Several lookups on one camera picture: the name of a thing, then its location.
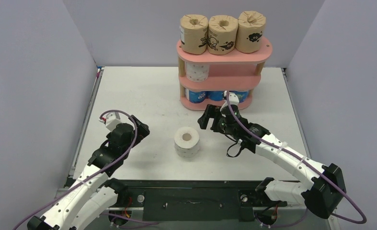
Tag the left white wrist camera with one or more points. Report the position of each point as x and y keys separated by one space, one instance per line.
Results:
x=111 y=120

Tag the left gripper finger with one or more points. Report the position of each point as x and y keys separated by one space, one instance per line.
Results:
x=141 y=131
x=135 y=120

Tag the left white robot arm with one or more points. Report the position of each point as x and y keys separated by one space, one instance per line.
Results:
x=94 y=190

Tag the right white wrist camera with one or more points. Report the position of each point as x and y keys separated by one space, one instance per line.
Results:
x=233 y=99

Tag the pink three-tier shelf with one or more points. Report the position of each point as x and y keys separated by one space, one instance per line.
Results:
x=234 y=71

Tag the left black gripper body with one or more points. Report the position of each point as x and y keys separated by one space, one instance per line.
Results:
x=109 y=135

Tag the floral paper roll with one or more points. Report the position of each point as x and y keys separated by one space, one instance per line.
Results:
x=187 y=142

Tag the brown roll black print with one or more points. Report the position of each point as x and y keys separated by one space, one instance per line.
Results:
x=251 y=25

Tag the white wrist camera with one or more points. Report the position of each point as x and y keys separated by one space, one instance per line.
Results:
x=233 y=99
x=111 y=120

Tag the brown roll cartoon print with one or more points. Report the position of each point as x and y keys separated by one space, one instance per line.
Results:
x=222 y=31

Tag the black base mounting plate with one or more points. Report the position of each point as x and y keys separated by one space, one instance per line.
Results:
x=166 y=200

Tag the brown roll with barcode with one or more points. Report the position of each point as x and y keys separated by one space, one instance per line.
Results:
x=193 y=33

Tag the floral roll on shelf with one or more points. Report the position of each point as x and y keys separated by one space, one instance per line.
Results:
x=197 y=72

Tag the blue paper roll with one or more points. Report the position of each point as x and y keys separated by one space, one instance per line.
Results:
x=195 y=96

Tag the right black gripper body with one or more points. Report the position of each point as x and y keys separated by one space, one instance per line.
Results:
x=215 y=119

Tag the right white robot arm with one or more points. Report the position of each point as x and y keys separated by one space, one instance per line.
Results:
x=319 y=187

